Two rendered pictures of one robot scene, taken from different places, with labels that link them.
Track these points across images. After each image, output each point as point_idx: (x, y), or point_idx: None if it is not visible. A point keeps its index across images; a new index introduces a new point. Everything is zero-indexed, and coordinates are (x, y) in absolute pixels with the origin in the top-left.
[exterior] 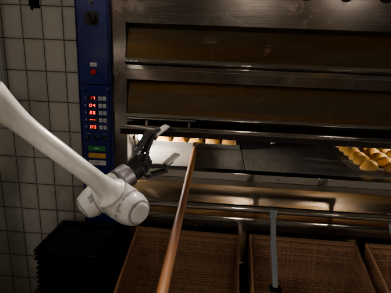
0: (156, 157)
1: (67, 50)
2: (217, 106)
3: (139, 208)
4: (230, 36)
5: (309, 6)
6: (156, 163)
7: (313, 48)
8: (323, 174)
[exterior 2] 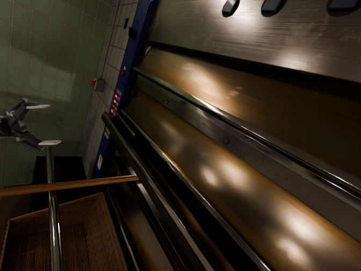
0: None
1: None
2: (165, 136)
3: None
4: (207, 66)
5: (339, 28)
6: (35, 137)
7: (311, 114)
8: None
